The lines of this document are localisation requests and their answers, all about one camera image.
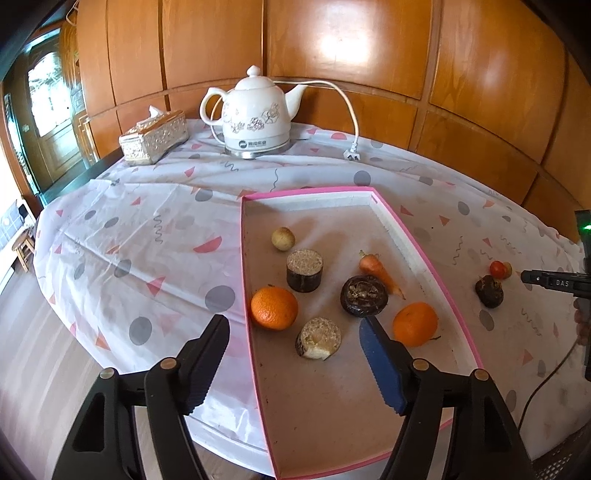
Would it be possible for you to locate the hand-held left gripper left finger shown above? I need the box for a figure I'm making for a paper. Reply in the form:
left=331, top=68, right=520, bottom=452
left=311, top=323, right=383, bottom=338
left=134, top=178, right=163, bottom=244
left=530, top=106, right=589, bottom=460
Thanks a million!
left=52, top=315, right=230, bottom=480

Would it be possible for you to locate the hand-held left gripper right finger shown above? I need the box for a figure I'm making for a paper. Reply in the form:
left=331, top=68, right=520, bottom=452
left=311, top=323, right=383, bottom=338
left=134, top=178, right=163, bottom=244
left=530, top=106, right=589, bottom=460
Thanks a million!
left=359, top=316, right=536, bottom=480

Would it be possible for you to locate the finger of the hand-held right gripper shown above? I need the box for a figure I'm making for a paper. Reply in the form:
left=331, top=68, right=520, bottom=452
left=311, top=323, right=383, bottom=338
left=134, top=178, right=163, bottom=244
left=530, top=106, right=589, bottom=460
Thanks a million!
left=521, top=271, right=591, bottom=291

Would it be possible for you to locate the orange mandarin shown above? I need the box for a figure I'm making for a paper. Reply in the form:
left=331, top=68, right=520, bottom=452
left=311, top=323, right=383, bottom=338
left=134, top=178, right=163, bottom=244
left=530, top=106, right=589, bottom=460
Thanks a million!
left=392, top=302, right=439, bottom=348
left=250, top=286, right=299, bottom=332

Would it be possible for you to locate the dark water chestnut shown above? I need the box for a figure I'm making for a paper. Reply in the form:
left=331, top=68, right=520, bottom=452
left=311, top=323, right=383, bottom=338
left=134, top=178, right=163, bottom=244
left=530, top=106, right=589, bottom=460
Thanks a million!
left=475, top=275, right=505, bottom=309
left=340, top=275, right=389, bottom=318

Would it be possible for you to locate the dark sugarcane piece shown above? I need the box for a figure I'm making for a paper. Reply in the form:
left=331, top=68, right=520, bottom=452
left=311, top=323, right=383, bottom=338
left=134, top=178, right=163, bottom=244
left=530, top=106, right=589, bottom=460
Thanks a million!
left=295, top=317, right=343, bottom=361
left=286, top=249, right=324, bottom=294

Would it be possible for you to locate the pink shallow cardboard box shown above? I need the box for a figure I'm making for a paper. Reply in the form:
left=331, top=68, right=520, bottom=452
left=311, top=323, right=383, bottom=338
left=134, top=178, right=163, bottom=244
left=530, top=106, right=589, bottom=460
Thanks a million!
left=241, top=186, right=485, bottom=478

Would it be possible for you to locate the small orange carrot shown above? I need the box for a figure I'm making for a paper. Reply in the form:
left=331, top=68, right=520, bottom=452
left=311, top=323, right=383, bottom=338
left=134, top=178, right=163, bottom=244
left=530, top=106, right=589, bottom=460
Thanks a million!
left=359, top=250, right=406, bottom=301

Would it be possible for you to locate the small tan longan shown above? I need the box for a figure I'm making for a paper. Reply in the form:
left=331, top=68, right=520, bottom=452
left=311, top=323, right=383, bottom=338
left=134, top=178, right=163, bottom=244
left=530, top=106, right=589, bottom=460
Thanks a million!
left=271, top=226, right=296, bottom=252

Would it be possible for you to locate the person's right hand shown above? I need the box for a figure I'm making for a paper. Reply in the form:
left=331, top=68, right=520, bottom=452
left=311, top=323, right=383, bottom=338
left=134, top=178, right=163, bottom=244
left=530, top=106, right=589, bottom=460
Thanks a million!
left=574, top=298, right=591, bottom=346

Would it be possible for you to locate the small wooden stool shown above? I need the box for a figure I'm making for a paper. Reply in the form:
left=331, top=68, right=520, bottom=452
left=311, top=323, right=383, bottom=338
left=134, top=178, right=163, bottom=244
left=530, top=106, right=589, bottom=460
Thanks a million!
left=13, top=235, right=37, bottom=273

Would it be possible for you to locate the silver kettle base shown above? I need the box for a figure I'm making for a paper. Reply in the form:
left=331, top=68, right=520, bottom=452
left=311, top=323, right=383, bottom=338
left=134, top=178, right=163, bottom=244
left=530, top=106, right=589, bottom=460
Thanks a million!
left=224, top=141, right=294, bottom=159

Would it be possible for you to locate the ornate cream tissue box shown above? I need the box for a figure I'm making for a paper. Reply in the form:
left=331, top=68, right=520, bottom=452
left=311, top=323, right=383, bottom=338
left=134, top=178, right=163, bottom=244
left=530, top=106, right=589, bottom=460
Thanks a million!
left=119, top=106, right=189, bottom=166

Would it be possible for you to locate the white floral ceramic kettle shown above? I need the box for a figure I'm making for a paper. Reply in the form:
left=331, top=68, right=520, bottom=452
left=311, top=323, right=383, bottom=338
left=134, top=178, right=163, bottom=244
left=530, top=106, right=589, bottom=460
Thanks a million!
left=200, top=65, right=308, bottom=151

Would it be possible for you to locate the wooden glass door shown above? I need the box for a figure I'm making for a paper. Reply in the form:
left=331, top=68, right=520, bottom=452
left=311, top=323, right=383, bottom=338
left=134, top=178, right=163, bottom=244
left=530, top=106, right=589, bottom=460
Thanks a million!
left=7, top=28, right=88, bottom=190

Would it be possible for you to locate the black cable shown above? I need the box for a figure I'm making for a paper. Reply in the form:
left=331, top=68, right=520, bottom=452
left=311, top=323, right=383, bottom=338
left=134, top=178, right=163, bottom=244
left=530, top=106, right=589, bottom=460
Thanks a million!
left=517, top=342, right=585, bottom=428

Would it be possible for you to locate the white power cord with plug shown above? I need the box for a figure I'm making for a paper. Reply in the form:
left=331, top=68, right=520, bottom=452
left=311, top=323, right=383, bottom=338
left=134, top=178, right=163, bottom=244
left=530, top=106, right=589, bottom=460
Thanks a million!
left=284, top=80, right=362, bottom=161

